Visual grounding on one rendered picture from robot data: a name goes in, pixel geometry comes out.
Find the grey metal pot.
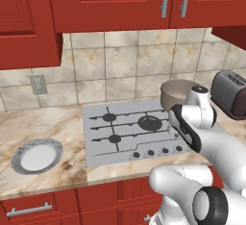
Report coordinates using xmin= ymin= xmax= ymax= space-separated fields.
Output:
xmin=160 ymin=79 xmax=202 ymax=113

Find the grey gas hob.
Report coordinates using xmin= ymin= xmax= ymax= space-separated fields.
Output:
xmin=82 ymin=98 xmax=194 ymax=169

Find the red base cupboard door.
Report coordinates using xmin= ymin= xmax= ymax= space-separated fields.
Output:
xmin=75 ymin=180 xmax=120 ymax=225
xmin=116 ymin=175 xmax=165 ymax=225

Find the white plate with grey rim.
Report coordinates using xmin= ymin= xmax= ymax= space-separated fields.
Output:
xmin=11 ymin=137 xmax=64 ymax=176

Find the grey and black toaster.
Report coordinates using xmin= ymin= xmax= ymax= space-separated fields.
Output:
xmin=209 ymin=69 xmax=246 ymax=121

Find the red drawer front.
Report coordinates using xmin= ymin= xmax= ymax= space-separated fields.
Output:
xmin=0 ymin=187 xmax=79 ymax=225

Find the grey wall socket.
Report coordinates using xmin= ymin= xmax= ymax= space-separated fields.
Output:
xmin=29 ymin=73 xmax=49 ymax=96

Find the red wall cupboard door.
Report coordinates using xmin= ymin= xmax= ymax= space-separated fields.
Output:
xmin=169 ymin=0 xmax=246 ymax=30
xmin=47 ymin=0 xmax=176 ymax=34
xmin=0 ymin=0 xmax=62 ymax=71

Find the red wall cupboard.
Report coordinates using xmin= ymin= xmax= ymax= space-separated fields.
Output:
xmin=210 ymin=25 xmax=246 ymax=51

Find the silver drawer handle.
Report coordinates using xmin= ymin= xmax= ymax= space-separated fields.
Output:
xmin=6 ymin=202 xmax=54 ymax=218

